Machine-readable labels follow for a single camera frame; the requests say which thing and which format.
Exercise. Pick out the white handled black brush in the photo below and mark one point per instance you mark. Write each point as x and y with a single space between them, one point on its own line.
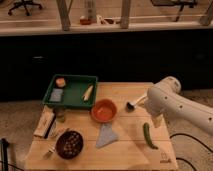
131 105

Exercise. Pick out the yellow corn cob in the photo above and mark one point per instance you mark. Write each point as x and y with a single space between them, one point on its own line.
87 93

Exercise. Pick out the dark brown patterned bowl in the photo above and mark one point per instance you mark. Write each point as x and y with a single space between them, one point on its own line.
69 145

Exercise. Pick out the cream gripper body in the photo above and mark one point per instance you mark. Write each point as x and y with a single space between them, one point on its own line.
157 120

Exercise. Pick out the grey scrub pad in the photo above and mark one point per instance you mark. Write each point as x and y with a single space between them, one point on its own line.
56 95

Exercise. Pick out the orange sponge cube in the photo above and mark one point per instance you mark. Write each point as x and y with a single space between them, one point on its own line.
60 82

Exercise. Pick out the black office chair left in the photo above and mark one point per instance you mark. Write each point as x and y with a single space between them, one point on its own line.
25 4

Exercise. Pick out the green chili pepper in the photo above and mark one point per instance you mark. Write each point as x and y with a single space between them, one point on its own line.
147 136

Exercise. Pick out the metal fork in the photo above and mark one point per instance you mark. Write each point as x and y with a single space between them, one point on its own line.
52 148

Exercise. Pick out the small red dish background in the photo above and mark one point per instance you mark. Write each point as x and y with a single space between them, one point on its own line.
84 21

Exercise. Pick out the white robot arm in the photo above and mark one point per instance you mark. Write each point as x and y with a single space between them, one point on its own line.
164 97

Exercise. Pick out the small glass jar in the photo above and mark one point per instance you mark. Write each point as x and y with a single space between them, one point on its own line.
60 114

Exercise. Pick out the white bottle background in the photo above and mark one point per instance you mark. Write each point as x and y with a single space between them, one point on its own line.
91 10

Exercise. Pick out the green plastic tray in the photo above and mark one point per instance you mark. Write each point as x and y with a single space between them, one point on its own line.
73 91

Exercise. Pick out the red bowl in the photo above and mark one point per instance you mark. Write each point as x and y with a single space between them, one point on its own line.
104 111

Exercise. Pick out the grey triangular cloth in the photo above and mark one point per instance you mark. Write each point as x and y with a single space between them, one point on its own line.
106 136

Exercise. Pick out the black stand lower left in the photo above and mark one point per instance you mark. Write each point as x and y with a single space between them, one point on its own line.
4 157

